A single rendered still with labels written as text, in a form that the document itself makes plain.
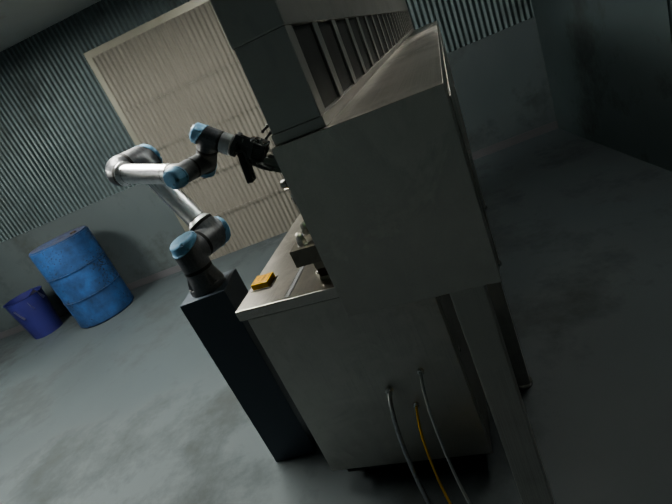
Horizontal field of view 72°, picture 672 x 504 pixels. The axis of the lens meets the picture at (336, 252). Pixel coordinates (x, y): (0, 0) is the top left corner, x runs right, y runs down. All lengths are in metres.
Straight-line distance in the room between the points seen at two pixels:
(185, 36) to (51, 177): 2.19
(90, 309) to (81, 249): 0.64
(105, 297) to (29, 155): 1.75
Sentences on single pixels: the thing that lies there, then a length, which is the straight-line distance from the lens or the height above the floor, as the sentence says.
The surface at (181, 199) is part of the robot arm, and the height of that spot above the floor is 1.25.
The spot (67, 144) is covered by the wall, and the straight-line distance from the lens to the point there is 5.81.
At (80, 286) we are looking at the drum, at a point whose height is 0.46.
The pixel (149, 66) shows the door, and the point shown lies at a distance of 5.23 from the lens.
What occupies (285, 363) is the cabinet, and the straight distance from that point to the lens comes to 1.69.
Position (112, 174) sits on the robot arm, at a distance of 1.95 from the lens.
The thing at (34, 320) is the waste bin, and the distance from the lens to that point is 6.26.
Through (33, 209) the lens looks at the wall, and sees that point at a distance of 6.28.
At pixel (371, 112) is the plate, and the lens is 0.64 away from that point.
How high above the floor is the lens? 1.52
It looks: 22 degrees down
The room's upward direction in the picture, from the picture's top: 24 degrees counter-clockwise
